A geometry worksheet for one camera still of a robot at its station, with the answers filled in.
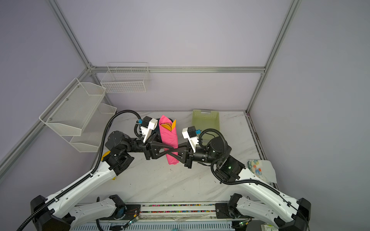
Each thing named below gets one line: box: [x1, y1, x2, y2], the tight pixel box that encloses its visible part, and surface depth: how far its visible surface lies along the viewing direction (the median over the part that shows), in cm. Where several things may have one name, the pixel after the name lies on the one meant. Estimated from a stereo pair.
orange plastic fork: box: [160, 122, 172, 131], surface depth 50 cm
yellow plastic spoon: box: [171, 119, 177, 131], surface depth 50 cm
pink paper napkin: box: [158, 115, 179, 166], surface depth 52 cm
